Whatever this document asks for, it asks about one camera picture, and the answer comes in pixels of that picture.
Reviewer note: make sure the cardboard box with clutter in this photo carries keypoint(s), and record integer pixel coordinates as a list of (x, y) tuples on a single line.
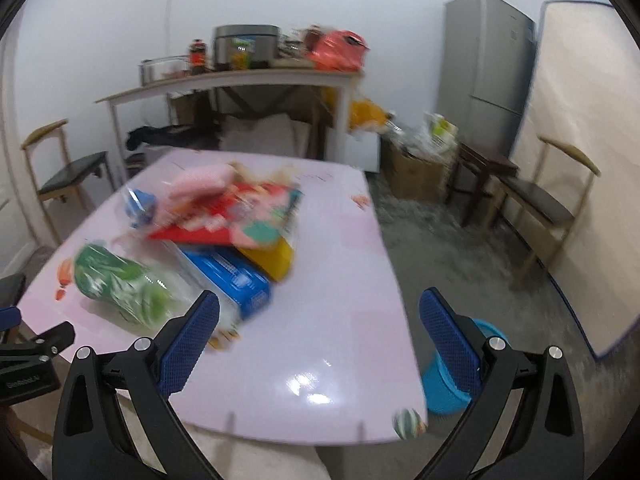
[(414, 161)]

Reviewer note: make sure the wooden chair on right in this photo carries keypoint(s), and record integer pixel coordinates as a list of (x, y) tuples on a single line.
[(539, 203)]

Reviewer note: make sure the yellow box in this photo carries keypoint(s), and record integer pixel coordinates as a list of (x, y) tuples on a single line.
[(275, 261)]

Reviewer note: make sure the black clothing pile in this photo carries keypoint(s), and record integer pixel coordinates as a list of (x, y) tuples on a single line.
[(177, 136)]

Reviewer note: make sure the blue carton box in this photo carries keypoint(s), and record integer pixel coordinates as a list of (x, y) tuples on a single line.
[(234, 276)]

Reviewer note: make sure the grey rice cooker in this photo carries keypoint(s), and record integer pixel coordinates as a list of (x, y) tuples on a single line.
[(266, 44)]

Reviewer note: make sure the wooden chair on left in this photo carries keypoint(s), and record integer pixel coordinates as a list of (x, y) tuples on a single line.
[(68, 179)]

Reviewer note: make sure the blue small wrapper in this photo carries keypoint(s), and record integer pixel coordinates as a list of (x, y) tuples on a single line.
[(140, 207)]

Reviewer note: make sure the glass bowl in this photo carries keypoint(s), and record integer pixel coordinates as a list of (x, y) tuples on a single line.
[(166, 68)]

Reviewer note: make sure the yellow plastic bag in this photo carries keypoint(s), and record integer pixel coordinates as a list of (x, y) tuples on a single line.
[(364, 114)]

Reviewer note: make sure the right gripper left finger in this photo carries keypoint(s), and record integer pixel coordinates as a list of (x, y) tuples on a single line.
[(91, 439)]

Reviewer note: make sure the silver refrigerator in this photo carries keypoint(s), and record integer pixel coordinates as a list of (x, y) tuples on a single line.
[(487, 62)]

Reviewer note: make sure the green snack bag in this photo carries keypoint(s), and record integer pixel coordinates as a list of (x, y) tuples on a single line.
[(146, 295)]

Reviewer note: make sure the white side table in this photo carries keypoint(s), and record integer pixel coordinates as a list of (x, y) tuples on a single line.
[(343, 82)]

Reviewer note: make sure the red plastic bag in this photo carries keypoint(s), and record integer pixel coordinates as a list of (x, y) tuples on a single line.
[(339, 51)]

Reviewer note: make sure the pink packet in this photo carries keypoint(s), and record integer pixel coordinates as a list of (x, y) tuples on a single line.
[(202, 181)]

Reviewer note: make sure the wooden chair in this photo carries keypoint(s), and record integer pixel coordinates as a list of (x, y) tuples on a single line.
[(539, 203), (68, 179)]

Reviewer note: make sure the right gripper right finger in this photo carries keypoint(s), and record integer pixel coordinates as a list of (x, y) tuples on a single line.
[(545, 440)]

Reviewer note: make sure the dark sauce jar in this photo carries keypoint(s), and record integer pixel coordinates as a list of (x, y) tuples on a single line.
[(197, 57)]

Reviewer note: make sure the red snack bag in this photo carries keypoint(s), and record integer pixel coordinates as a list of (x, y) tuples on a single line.
[(249, 215)]

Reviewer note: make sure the white mattress panel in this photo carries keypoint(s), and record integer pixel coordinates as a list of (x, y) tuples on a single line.
[(579, 139)]

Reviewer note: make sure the dark wooden stool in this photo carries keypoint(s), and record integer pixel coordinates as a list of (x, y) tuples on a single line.
[(483, 164)]

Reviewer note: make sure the blue plastic trash basket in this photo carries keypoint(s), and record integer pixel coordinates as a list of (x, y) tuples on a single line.
[(452, 379)]

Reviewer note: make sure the pickle jar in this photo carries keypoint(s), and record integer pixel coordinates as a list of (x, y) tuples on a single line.
[(241, 53)]

